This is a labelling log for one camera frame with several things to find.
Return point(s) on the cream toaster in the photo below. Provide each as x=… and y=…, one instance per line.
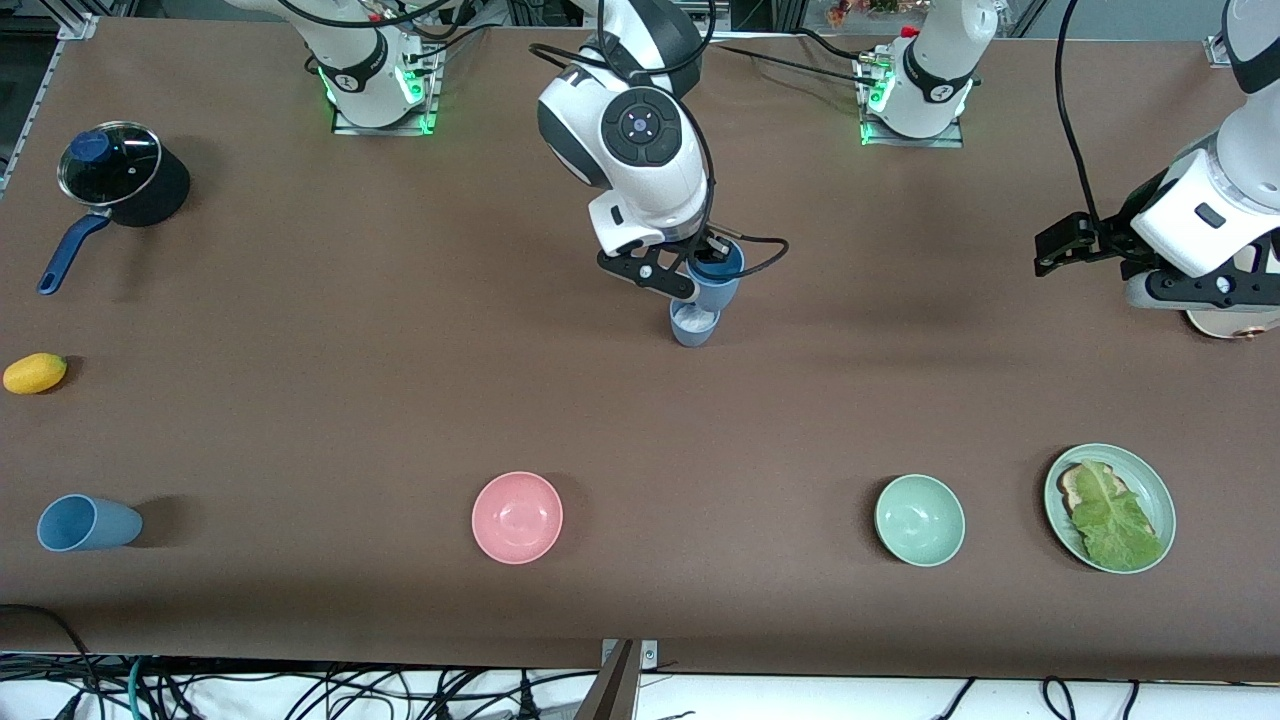
x=1230, y=328

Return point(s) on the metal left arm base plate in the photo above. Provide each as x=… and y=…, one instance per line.
x=915, y=142

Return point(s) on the aluminium frame rail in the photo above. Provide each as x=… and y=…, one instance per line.
x=78, y=27

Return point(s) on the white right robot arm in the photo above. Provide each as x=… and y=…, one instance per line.
x=640, y=190

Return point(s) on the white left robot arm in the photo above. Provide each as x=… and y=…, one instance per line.
x=1250, y=170

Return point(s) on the yellow mango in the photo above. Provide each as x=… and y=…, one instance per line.
x=35, y=374

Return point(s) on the green lettuce leaf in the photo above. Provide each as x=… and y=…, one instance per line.
x=1115, y=525

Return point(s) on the toast bread slice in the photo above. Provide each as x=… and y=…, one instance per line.
x=1072, y=490

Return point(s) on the brown table cloth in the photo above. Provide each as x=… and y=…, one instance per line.
x=640, y=420

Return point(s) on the dark metal beam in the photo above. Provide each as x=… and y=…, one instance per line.
x=612, y=695

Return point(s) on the green bowl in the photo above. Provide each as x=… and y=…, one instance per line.
x=920, y=520

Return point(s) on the green ceramic plate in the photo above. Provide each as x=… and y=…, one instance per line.
x=1152, y=480

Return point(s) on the small metal table bracket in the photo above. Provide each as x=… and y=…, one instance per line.
x=650, y=655

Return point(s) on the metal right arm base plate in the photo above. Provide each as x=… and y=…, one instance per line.
x=430, y=90

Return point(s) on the blue plastic cup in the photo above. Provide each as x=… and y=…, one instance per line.
x=90, y=525
x=690, y=339
x=720, y=296

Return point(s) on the glass pot lid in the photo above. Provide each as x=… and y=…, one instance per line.
x=130, y=175

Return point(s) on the metal corner bracket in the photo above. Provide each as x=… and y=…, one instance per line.
x=1215, y=52

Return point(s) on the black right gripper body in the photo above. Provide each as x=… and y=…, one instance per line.
x=711, y=246

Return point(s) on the pink bowl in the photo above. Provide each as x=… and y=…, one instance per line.
x=517, y=518

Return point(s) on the white paper wad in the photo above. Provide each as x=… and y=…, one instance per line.
x=690, y=320

